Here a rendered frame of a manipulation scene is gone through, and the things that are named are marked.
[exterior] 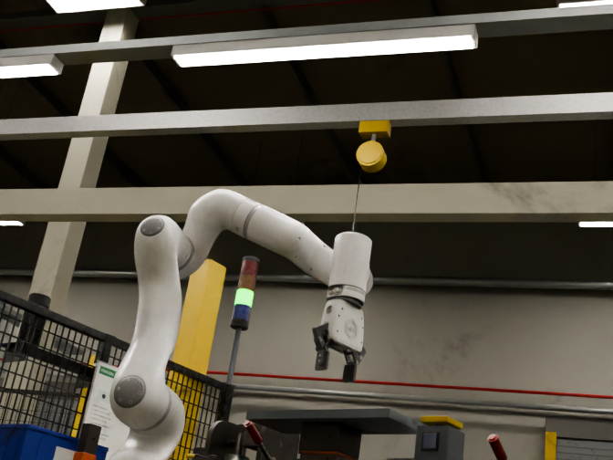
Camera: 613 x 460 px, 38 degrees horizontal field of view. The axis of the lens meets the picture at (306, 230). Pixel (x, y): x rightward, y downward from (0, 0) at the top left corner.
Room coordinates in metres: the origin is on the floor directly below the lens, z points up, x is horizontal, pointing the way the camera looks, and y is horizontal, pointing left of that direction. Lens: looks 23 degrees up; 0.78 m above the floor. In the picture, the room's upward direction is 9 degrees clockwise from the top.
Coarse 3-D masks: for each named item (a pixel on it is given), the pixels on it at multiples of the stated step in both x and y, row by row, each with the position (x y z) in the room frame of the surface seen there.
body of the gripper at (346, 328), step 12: (336, 300) 1.86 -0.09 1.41; (348, 300) 1.86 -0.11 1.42; (324, 312) 1.87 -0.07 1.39; (336, 312) 1.85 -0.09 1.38; (348, 312) 1.87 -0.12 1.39; (360, 312) 1.90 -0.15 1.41; (336, 324) 1.85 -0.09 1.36; (348, 324) 1.87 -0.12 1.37; (360, 324) 1.90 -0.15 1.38; (324, 336) 1.89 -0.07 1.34; (336, 336) 1.85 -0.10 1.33; (348, 336) 1.87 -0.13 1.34; (360, 336) 1.90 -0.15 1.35; (336, 348) 1.92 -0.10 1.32; (348, 348) 1.88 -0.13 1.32; (360, 348) 1.91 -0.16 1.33
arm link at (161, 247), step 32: (160, 224) 1.92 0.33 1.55; (160, 256) 1.93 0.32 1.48; (160, 288) 1.96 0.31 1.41; (160, 320) 1.96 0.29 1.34; (128, 352) 1.96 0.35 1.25; (160, 352) 1.94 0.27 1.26; (128, 384) 1.89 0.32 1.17; (160, 384) 1.91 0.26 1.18; (128, 416) 1.90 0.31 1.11; (160, 416) 1.94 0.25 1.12
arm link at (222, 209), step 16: (224, 192) 1.96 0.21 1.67; (192, 208) 1.99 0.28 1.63; (208, 208) 1.96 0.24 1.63; (224, 208) 1.95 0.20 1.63; (240, 208) 1.94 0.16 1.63; (192, 224) 2.01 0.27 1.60; (208, 224) 1.98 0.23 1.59; (224, 224) 1.97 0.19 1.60; (240, 224) 1.94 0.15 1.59; (192, 240) 2.05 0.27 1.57; (208, 240) 2.02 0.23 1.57; (192, 256) 2.05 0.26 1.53; (192, 272) 2.09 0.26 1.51
